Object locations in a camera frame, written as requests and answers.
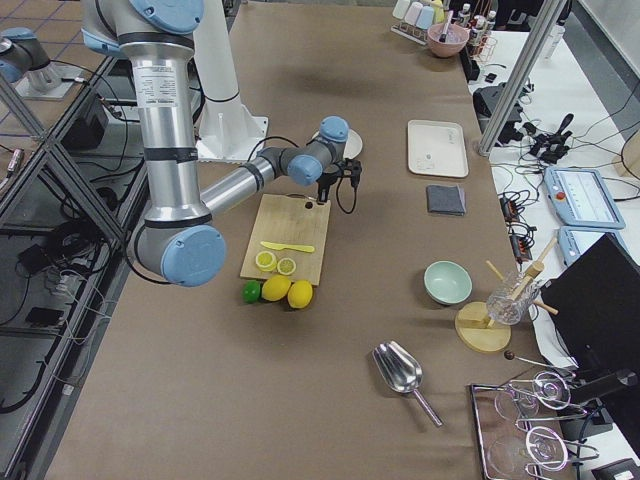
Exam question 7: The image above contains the whole yellow lemon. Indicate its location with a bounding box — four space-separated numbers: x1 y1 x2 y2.
287 280 314 309
261 275 292 302

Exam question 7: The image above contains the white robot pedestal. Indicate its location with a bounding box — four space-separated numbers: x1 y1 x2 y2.
194 1 269 163

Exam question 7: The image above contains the blue plastic cup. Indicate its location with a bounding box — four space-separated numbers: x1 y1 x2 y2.
415 5 434 30

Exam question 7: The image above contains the black monitor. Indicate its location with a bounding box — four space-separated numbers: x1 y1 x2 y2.
542 234 639 373

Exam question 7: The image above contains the cream rectangular tray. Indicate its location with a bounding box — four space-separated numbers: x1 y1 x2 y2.
407 120 469 178

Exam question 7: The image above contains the black stand device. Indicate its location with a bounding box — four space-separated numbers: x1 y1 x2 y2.
472 82 523 131

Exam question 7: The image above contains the wooden cup tree stand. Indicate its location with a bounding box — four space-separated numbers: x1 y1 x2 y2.
455 237 558 353

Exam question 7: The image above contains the lower wine glass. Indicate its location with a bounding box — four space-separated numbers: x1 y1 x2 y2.
487 426 569 479

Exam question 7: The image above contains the dark framed tray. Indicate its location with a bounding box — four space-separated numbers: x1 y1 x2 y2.
468 384 600 479

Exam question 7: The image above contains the mint green bowl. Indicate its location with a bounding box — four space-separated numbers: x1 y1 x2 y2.
423 261 472 305

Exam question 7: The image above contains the cream round plate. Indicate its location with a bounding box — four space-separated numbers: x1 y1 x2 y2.
312 126 363 159

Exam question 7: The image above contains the grey folded cloth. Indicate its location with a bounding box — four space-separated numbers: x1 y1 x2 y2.
426 184 466 216

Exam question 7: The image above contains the aluminium frame post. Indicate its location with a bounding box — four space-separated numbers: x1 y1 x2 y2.
478 0 566 157

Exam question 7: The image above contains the lemon half slice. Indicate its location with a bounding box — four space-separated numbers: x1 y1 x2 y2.
255 250 278 272

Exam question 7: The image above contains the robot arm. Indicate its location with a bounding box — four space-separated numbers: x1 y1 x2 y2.
82 1 349 287

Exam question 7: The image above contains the green lime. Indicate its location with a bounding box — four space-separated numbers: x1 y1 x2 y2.
242 280 262 304

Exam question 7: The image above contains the upper wine glass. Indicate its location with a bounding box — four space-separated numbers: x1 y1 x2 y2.
494 371 570 420

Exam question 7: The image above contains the black tipped metal muddler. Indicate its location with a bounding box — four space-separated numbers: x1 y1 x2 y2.
438 10 454 43

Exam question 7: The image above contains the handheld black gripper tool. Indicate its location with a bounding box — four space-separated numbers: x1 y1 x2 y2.
522 113 574 165

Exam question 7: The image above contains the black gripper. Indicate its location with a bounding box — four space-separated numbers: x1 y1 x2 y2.
317 170 340 203

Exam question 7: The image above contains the metal scoop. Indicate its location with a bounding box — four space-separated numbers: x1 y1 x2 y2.
372 340 443 427

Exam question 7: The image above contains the pink bowl with ice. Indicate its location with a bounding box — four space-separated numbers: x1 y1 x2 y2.
427 23 470 58

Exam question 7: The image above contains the pink plastic cup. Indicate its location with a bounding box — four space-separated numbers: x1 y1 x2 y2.
403 1 423 26

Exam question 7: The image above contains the white plastic cup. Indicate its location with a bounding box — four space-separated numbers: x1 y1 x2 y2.
392 0 411 20

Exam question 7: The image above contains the white wire cup rack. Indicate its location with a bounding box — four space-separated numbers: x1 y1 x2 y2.
390 21 427 46

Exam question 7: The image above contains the clear glass mug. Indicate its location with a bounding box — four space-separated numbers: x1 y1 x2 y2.
486 272 540 326

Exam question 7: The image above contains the yellow plastic knife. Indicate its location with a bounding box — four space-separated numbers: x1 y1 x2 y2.
259 241 316 253

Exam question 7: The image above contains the wine glass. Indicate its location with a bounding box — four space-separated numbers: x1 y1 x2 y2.
494 371 570 420
487 426 569 479

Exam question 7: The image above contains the wooden cutting board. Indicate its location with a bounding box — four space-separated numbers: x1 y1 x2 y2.
240 194 331 286

